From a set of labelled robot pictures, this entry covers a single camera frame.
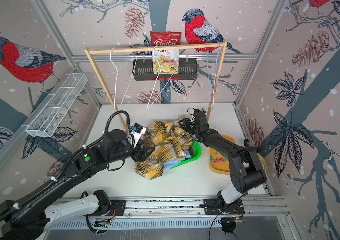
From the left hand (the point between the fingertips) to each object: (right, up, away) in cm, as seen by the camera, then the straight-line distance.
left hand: (151, 143), depth 67 cm
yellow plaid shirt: (+8, -1, +13) cm, 15 cm away
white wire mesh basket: (-52, +9, +5) cm, 53 cm away
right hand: (+13, +9, +23) cm, 28 cm away
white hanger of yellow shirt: (+3, +37, +51) cm, 63 cm away
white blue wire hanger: (+33, +23, +21) cm, 45 cm away
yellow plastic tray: (+37, -16, +21) cm, 46 cm away
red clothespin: (+37, -14, +21) cm, 45 cm away
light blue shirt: (+7, -14, +10) cm, 19 cm away
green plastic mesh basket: (+24, -9, +21) cm, 33 cm away
